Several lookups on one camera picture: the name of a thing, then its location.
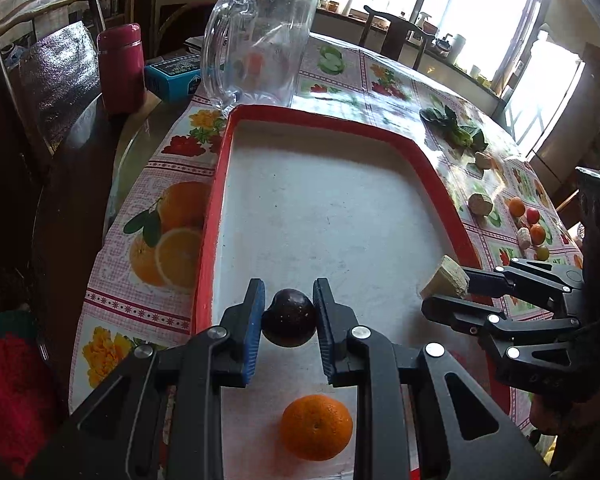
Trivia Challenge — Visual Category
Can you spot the large beige sugarcane chunk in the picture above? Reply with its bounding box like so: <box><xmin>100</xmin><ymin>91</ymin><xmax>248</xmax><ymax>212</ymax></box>
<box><xmin>419</xmin><ymin>255</ymin><xmax>471</xmax><ymax>301</ymax></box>

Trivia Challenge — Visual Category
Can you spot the clear glass pitcher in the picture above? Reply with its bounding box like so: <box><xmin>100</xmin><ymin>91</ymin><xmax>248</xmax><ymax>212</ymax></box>
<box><xmin>201</xmin><ymin>0</ymin><xmax>320</xmax><ymax>113</ymax></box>

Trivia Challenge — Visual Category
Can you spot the blue cardboard box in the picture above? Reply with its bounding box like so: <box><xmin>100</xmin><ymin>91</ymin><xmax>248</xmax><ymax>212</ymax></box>
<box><xmin>144</xmin><ymin>52</ymin><xmax>203</xmax><ymax>103</ymax></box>

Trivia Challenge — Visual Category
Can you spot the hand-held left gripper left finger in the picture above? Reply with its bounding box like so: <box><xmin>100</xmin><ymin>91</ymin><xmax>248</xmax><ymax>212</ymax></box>
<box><xmin>25</xmin><ymin>277</ymin><xmax>267</xmax><ymax>480</ymax></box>

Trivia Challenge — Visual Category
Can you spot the red knit cloth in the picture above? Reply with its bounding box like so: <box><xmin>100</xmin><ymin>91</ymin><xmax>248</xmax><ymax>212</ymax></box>
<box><xmin>0</xmin><ymin>310</ymin><xmax>71</xmax><ymax>466</ymax></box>

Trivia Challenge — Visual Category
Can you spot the red rimmed white tray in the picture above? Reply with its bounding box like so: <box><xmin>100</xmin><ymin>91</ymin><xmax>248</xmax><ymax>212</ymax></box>
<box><xmin>192</xmin><ymin>104</ymin><xmax>513</xmax><ymax>480</ymax></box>

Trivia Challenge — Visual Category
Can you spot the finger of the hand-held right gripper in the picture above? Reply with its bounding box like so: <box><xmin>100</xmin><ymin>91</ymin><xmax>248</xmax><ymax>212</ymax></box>
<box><xmin>462</xmin><ymin>257</ymin><xmax>586</xmax><ymax>311</ymax></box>
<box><xmin>421</xmin><ymin>295</ymin><xmax>581</xmax><ymax>362</ymax></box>

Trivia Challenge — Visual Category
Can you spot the green leafy vegetable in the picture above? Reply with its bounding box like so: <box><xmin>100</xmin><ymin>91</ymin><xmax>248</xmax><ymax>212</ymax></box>
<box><xmin>420</xmin><ymin>105</ymin><xmax>489</xmax><ymax>152</ymax></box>

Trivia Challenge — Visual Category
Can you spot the dark purple plum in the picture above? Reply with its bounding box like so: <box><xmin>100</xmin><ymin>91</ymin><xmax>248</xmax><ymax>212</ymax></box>
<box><xmin>262</xmin><ymin>287</ymin><xmax>317</xmax><ymax>348</ymax></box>

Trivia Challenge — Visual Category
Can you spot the dark red thermos bottle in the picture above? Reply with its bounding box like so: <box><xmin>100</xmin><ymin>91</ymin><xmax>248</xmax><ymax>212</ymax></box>
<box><xmin>97</xmin><ymin>23</ymin><xmax>146</xmax><ymax>114</ymax></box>

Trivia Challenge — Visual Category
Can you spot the silver quilted chair cushion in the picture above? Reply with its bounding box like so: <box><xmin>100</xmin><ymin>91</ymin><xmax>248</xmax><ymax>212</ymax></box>
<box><xmin>19</xmin><ymin>22</ymin><xmax>102</xmax><ymax>157</ymax></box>

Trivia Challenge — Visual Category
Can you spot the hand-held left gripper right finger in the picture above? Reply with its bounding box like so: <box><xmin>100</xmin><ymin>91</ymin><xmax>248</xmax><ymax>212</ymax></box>
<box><xmin>312</xmin><ymin>277</ymin><xmax>553</xmax><ymax>480</ymax></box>

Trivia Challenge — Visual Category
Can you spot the person's right hand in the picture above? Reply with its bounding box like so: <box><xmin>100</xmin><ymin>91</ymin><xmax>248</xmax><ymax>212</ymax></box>
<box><xmin>529</xmin><ymin>394</ymin><xmax>568</xmax><ymax>436</ymax></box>

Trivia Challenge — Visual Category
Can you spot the wooden chair with curved rail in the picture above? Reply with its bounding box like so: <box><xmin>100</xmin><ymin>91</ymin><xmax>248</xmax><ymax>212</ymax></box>
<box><xmin>0</xmin><ymin>0</ymin><xmax>108</xmax><ymax>186</ymax></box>

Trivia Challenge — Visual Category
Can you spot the round back wooden chair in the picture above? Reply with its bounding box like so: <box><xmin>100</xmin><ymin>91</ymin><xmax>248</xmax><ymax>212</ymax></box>
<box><xmin>155</xmin><ymin>2</ymin><xmax>216</xmax><ymax>58</ymax></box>

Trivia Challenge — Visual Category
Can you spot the dark wooden chair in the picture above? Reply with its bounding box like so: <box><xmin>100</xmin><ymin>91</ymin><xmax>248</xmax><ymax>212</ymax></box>
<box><xmin>358</xmin><ymin>5</ymin><xmax>436</xmax><ymax>71</ymax></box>

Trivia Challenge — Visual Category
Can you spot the fruit print tablecloth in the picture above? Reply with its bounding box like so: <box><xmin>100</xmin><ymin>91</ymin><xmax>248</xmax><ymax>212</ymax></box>
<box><xmin>69</xmin><ymin>32</ymin><xmax>583</xmax><ymax>480</ymax></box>

